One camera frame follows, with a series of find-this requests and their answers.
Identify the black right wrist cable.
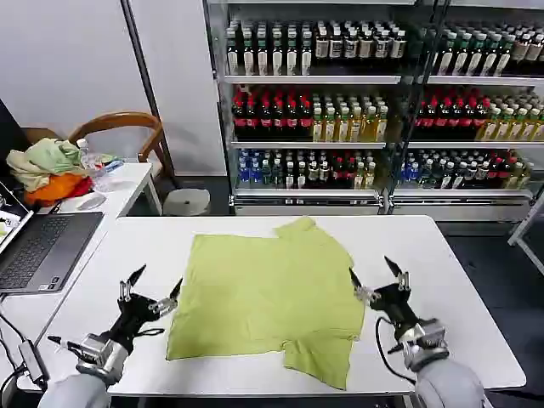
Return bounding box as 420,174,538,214
374,315,417,387

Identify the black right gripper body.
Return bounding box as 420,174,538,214
368,281,421,332

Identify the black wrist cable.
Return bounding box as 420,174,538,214
374,315,417,387
134,326,166,340

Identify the grey usb hub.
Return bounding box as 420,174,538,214
16,338,46,382

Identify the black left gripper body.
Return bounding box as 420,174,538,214
110,292,162,352

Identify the grey computer mouse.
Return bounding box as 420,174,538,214
76,195,107,211

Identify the black hub cable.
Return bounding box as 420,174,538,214
0,313,28,346

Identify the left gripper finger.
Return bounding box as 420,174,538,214
148,277,184,317
118,263,148,303

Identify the bottle shelf behind glass post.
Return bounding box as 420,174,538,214
389,0,544,223

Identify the blue packet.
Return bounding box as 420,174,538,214
96,154,125,174

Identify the grey laptop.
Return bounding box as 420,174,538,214
0,181,105,294

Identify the beige cloth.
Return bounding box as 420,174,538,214
5,149,51,193

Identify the pale green cloth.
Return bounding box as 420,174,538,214
26,138,87,176

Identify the black monitor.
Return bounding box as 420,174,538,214
0,98,31,180

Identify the wooden chair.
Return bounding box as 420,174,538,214
67,110,176,189

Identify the white side table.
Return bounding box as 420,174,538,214
0,161,164,341

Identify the yellow-green shirt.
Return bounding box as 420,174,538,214
165,215,367,391

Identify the round white stool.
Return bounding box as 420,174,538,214
162,187,212,217

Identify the white metal frame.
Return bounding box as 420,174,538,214
507,198,544,277

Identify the clear plastic water bottle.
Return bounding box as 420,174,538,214
76,138,115,193

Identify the bottle shelf with white-labelled bottles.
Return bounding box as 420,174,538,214
202,0,410,217

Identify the orange cloth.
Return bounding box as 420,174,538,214
23,173,94,208

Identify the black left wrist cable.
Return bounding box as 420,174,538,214
134,326,166,340

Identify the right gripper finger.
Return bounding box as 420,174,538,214
383,255,412,293
348,267,378,303

